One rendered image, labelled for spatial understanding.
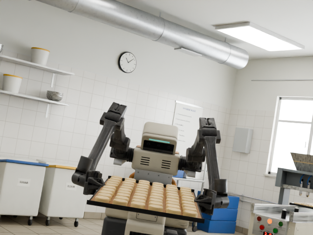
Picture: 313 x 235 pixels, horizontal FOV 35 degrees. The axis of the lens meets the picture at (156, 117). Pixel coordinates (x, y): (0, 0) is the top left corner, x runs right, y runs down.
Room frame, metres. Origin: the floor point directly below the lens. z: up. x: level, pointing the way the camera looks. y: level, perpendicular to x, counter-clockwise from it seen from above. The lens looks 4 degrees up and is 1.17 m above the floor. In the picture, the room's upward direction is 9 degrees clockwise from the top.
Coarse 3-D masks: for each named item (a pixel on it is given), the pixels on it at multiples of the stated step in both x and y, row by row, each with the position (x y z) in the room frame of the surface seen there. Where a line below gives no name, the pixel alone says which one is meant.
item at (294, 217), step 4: (292, 212) 3.21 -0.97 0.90; (296, 212) 3.30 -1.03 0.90; (292, 216) 3.21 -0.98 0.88; (296, 216) 3.24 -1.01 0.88; (300, 216) 3.29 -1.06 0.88; (304, 216) 3.34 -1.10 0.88; (308, 216) 3.39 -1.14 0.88; (312, 216) 3.44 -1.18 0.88; (292, 220) 3.21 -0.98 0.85; (296, 220) 3.25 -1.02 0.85; (300, 220) 3.30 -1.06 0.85; (304, 220) 3.34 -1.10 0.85; (308, 220) 3.40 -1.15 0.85; (312, 220) 3.45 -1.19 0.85
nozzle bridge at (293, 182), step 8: (280, 168) 4.07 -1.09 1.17; (280, 176) 4.06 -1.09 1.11; (288, 176) 4.11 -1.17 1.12; (296, 176) 4.06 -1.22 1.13; (304, 176) 4.02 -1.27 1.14; (312, 176) 3.98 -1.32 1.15; (280, 184) 4.06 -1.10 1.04; (288, 184) 4.10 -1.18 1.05; (296, 184) 4.06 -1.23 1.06; (304, 184) 4.01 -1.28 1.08; (312, 184) 3.97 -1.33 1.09; (280, 192) 4.16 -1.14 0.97; (288, 192) 4.21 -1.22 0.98; (312, 192) 3.91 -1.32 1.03; (280, 200) 4.15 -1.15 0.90; (288, 200) 4.23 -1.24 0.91
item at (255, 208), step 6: (252, 204) 3.40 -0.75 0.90; (258, 204) 3.44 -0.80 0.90; (264, 204) 3.53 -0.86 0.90; (270, 204) 3.62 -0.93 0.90; (252, 210) 3.40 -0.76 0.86; (258, 210) 3.45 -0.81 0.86; (264, 210) 3.51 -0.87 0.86; (270, 210) 3.58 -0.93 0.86; (276, 210) 3.66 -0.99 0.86; (288, 210) 3.81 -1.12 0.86; (300, 210) 3.98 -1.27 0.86; (306, 210) 4.07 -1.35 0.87; (312, 210) 4.16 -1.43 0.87
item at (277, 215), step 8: (296, 208) 3.70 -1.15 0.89; (272, 216) 3.37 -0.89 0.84; (280, 216) 3.46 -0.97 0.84; (288, 216) 3.56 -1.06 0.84; (296, 224) 3.23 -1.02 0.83; (304, 224) 3.33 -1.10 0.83; (312, 224) 3.43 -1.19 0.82; (248, 232) 3.44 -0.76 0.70; (288, 232) 3.25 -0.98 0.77; (296, 232) 3.24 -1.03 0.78; (304, 232) 3.34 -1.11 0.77; (312, 232) 3.44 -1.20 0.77
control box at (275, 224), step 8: (256, 216) 3.38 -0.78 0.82; (264, 216) 3.34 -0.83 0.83; (256, 224) 3.37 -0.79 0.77; (264, 224) 3.33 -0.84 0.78; (272, 224) 3.29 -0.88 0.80; (288, 224) 3.25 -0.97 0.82; (256, 232) 3.37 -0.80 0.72; (264, 232) 3.33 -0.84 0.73; (272, 232) 3.29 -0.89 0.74; (280, 232) 3.25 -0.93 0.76
